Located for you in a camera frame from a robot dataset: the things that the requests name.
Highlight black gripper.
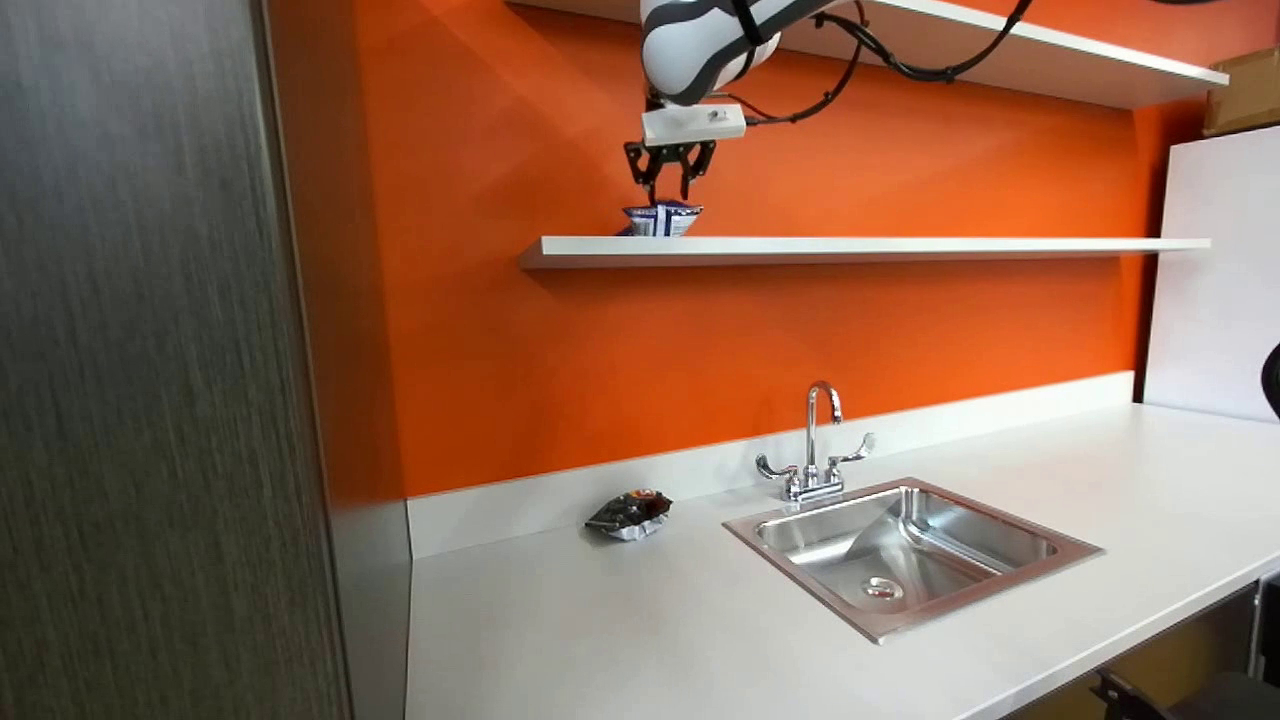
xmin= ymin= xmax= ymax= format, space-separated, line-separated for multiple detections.
xmin=621 ymin=138 xmax=718 ymax=214

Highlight black round object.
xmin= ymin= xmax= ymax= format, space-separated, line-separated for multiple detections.
xmin=1255 ymin=340 xmax=1280 ymax=421

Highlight chrome faucet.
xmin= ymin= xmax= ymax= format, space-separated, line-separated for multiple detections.
xmin=752 ymin=379 xmax=880 ymax=508

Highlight white backsplash strip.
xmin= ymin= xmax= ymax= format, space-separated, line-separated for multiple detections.
xmin=402 ymin=369 xmax=1139 ymax=563

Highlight stainless steel sink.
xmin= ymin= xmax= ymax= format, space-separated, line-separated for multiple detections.
xmin=718 ymin=477 xmax=1109 ymax=647

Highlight white appliance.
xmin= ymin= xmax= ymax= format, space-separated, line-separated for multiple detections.
xmin=1139 ymin=123 xmax=1280 ymax=429

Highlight grey wood cabinet panel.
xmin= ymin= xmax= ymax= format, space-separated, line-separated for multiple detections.
xmin=0 ymin=0 xmax=416 ymax=720

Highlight brown cardboard box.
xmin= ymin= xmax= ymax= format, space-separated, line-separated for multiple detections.
xmin=1202 ymin=49 xmax=1280 ymax=140

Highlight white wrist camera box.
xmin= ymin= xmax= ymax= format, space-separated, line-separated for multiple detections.
xmin=639 ymin=99 xmax=752 ymax=149

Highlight thin white wall shelf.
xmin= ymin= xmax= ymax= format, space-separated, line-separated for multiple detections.
xmin=517 ymin=233 xmax=1216 ymax=276

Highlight black cable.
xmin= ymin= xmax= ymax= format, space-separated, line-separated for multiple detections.
xmin=724 ymin=0 xmax=1038 ymax=133

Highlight thick white wall shelf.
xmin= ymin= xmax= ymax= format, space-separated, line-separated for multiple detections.
xmin=513 ymin=0 xmax=1230 ymax=112

